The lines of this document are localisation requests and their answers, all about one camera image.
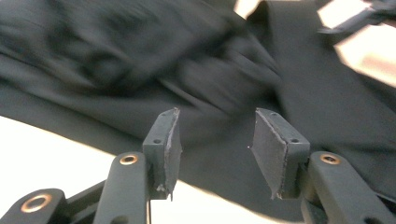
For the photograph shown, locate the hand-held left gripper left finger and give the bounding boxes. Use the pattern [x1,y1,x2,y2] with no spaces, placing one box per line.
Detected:
[142,106,184,202]

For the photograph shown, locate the black pants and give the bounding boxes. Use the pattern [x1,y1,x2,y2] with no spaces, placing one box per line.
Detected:
[0,0,396,224]

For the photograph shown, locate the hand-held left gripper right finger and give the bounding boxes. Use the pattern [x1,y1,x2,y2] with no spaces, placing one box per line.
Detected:
[247,107,312,201]

